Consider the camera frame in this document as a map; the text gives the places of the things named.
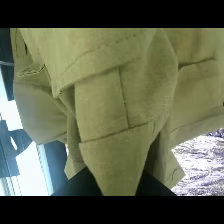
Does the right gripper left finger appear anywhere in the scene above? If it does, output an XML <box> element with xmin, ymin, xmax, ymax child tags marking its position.
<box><xmin>52</xmin><ymin>165</ymin><xmax>103</xmax><ymax>197</ymax></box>

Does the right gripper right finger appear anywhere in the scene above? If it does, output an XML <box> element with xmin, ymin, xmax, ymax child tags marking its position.
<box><xmin>134</xmin><ymin>169</ymin><xmax>177</xmax><ymax>197</ymax></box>

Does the mustard yellow shirt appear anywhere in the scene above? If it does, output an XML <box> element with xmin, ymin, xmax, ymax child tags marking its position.
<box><xmin>9</xmin><ymin>28</ymin><xmax>224</xmax><ymax>197</ymax></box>

